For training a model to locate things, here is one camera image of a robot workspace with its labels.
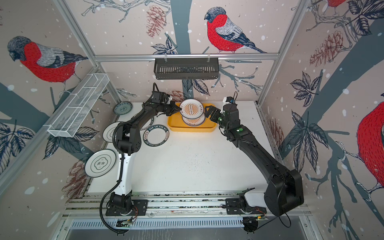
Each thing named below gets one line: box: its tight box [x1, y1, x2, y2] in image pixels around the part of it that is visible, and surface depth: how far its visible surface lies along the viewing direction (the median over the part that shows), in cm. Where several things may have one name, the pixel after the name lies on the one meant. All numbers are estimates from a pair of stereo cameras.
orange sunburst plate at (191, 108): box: [179, 98, 204, 119], surface depth 106 cm
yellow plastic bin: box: [167, 102, 217, 132], surface depth 106 cm
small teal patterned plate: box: [113, 101, 133, 116], surface depth 121 cm
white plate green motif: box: [102, 121, 123, 143], surface depth 106 cm
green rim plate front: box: [143, 124, 170, 147], surface depth 106 cm
